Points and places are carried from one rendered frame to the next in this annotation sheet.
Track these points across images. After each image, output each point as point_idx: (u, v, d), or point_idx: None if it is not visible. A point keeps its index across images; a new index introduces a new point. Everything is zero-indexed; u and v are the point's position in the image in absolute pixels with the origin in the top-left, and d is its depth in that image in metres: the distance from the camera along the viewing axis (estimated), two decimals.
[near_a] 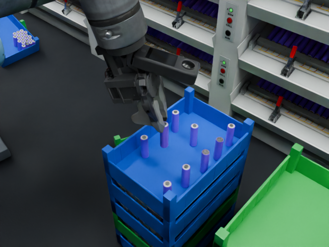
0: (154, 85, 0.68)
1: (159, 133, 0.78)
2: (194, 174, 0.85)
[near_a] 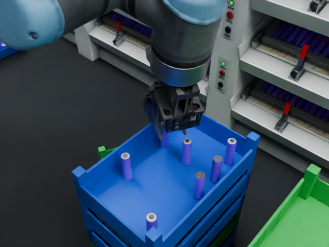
0: None
1: None
2: (186, 201, 0.69)
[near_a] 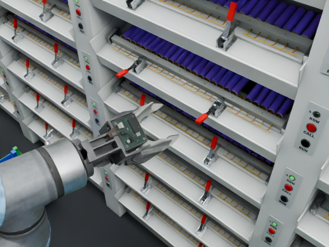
0: None
1: (277, 100, 0.86)
2: None
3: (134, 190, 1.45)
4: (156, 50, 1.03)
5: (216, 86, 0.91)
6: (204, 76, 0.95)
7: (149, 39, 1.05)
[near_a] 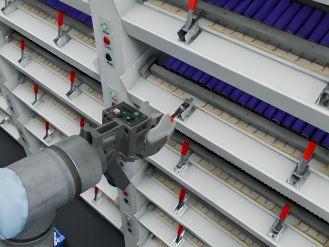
0: None
1: None
2: None
3: (164, 242, 1.22)
4: (212, 85, 0.80)
5: (301, 137, 0.69)
6: (280, 122, 0.73)
7: (199, 70, 0.83)
